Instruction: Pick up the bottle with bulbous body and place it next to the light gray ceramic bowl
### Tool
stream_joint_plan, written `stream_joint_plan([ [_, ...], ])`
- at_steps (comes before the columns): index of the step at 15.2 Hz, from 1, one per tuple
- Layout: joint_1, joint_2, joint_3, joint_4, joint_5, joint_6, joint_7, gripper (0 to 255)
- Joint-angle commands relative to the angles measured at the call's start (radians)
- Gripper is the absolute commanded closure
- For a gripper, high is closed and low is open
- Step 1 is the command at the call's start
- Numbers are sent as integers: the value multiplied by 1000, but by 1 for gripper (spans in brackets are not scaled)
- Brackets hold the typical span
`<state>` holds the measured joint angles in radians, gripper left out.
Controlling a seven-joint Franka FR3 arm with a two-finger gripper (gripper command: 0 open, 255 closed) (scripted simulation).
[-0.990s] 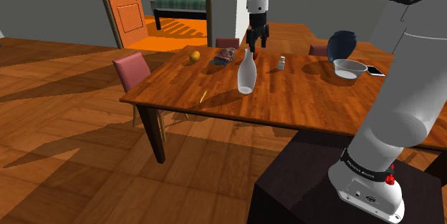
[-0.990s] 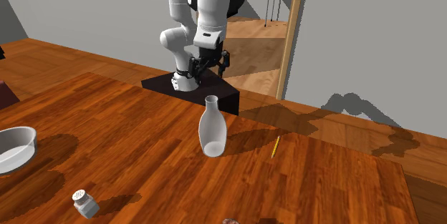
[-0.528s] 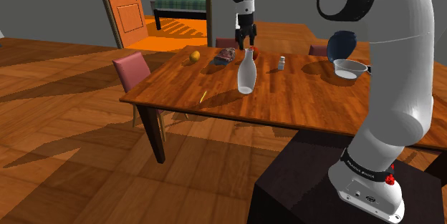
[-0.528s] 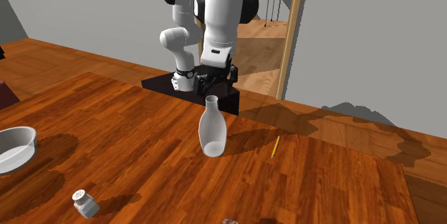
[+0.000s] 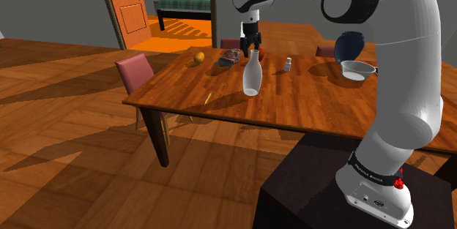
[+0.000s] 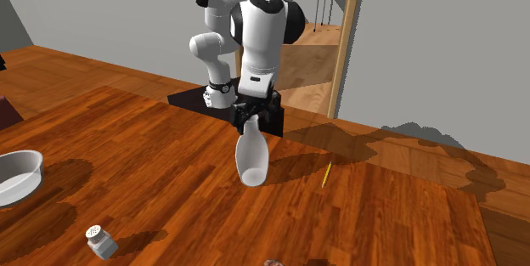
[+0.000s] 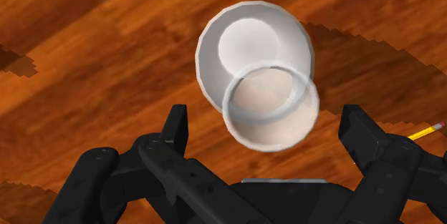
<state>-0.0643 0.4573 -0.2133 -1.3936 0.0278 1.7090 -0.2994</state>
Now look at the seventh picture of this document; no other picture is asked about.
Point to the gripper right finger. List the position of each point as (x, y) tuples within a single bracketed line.
[(380, 160)]

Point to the white bowl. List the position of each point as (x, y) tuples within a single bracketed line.
[(241, 49)]

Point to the yellow pencil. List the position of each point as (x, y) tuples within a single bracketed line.
[(426, 132)]

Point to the clear glass cup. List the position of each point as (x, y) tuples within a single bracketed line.
[(276, 125)]

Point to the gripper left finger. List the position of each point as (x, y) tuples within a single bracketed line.
[(167, 167)]

